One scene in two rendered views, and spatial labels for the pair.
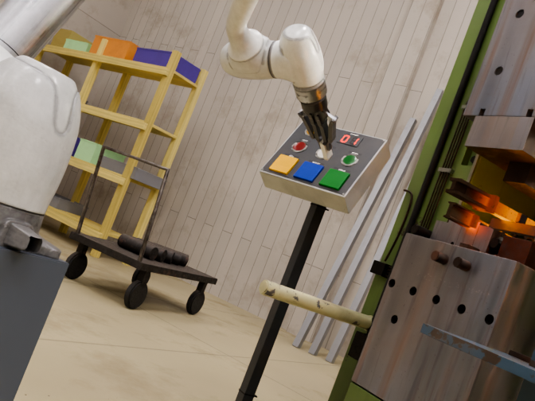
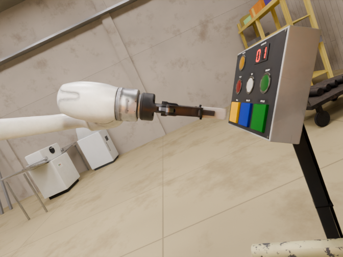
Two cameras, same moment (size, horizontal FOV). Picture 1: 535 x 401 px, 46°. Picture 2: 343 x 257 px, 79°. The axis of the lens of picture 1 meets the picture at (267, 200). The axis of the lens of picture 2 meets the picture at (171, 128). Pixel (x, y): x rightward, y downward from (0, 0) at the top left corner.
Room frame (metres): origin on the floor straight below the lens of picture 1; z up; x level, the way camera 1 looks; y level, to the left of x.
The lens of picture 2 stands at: (1.47, -0.52, 1.17)
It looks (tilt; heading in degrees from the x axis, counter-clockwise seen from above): 9 degrees down; 57
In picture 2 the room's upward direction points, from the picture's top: 25 degrees counter-clockwise
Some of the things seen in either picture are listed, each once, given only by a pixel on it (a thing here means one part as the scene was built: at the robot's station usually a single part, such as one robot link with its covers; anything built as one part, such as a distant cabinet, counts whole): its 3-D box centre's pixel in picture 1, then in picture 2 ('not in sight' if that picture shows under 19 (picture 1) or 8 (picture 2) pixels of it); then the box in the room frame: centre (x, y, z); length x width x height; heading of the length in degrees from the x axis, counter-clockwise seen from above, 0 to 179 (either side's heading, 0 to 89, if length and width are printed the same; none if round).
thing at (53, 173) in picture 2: not in sight; (54, 169); (1.69, 5.86, 0.62); 2.63 x 0.65 x 1.24; 56
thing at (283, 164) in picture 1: (284, 165); (236, 112); (2.09, -0.01, 1.01); 0.07 x 0.05 x 0.07; 56
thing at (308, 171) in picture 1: (308, 172); (246, 114); (2.03, -0.09, 1.01); 0.07 x 0.05 x 0.07; 56
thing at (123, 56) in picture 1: (85, 134); (275, 46); (7.12, 2.19, 1.14); 2.56 x 0.67 x 2.28; 56
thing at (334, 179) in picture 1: (334, 180); (260, 117); (1.98, -0.17, 1.01); 0.07 x 0.05 x 0.07; 56
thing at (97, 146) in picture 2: not in sight; (96, 142); (3.03, 6.13, 0.74); 0.76 x 0.67 x 1.48; 146
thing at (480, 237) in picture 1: (505, 256); not in sight; (1.81, -0.70, 0.96); 0.42 x 0.20 x 0.09; 121
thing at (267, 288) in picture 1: (319, 305); (337, 248); (1.95, -0.27, 0.62); 0.44 x 0.05 x 0.05; 121
